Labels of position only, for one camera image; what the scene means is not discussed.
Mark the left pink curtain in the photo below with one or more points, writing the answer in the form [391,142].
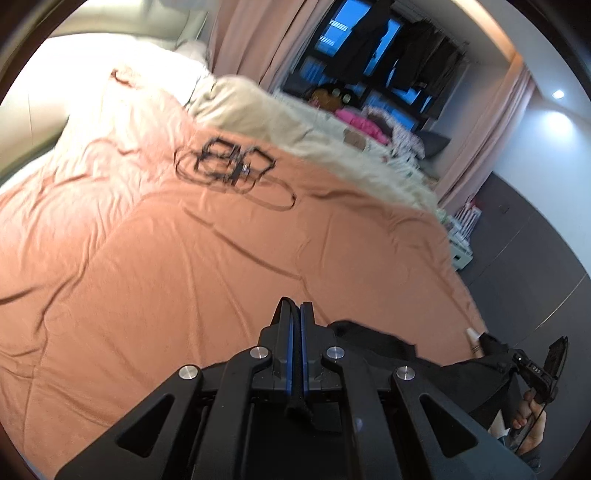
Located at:
[260,39]

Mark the right pink curtain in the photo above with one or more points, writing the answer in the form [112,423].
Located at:
[486,140]

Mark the dark hanging clothes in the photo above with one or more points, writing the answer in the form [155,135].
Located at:
[428,61]

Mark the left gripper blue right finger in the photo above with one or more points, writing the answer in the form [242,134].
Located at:
[312,348]

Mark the white bedside cabinet right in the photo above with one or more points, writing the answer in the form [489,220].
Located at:
[461,251]

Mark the black hanging coat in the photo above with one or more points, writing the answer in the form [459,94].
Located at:
[355,53]

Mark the dark grey pillow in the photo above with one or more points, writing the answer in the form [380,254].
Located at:
[434,143]

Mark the beige blanket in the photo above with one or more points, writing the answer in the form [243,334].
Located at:
[236,104]

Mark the black round plush toy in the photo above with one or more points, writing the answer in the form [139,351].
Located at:
[331,98]

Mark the black jacket with yellow logo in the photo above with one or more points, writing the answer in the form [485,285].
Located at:
[483,387]

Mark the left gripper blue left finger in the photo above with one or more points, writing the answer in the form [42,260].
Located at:
[281,339]

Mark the pink plush toy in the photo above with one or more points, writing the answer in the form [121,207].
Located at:
[363,124]

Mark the person right hand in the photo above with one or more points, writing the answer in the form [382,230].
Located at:
[529,419]

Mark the pink curtain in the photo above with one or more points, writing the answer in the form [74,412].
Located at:
[260,39]
[486,140]

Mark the orange-brown duvet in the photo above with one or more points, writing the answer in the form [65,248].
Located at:
[115,272]

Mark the cream padded headboard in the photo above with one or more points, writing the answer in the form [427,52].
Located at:
[158,40]

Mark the floral patterned bedding pile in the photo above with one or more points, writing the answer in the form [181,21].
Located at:
[401,139]

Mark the striped gift bag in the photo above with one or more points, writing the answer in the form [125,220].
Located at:
[467,217]

